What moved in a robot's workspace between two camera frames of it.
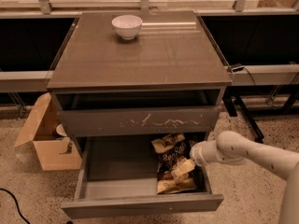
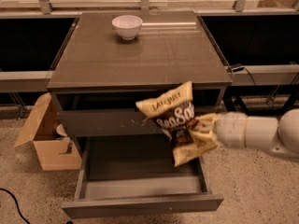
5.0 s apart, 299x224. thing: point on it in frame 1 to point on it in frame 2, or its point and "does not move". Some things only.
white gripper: [196, 156] to [230, 127]
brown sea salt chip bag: [177, 171] to [174, 113]
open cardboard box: [53, 149] does not move
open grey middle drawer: [118, 176] does not move
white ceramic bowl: [127, 26] does not move
